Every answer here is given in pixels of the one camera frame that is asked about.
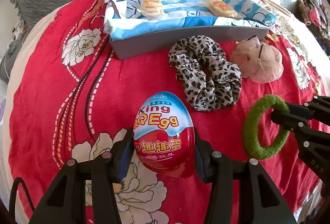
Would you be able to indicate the red toy egg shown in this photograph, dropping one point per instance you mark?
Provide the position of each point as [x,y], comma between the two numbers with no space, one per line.
[159,136]

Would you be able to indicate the red floral blanket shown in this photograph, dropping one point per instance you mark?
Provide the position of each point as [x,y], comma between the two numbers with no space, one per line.
[77,97]

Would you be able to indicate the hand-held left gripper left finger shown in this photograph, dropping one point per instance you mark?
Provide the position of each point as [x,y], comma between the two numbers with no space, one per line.
[126,151]

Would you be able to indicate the pile of clothes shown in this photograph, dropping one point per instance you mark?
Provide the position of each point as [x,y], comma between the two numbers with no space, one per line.
[314,17]

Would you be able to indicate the yellow snack cake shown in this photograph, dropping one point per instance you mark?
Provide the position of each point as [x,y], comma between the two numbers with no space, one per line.
[151,4]
[221,7]

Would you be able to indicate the leopard print scrunchie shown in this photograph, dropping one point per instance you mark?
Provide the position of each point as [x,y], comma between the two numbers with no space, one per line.
[196,58]

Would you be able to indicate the grey nightstand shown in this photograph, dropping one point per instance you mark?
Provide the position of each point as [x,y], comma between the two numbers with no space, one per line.
[10,58]

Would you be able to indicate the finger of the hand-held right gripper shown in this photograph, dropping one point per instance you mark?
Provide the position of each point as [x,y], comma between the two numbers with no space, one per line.
[319,107]
[283,118]

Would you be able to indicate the beige sheer scrunchie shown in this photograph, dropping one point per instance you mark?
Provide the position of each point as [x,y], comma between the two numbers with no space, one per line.
[263,64]

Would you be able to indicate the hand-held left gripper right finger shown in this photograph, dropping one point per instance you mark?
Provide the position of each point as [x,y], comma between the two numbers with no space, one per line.
[199,159]

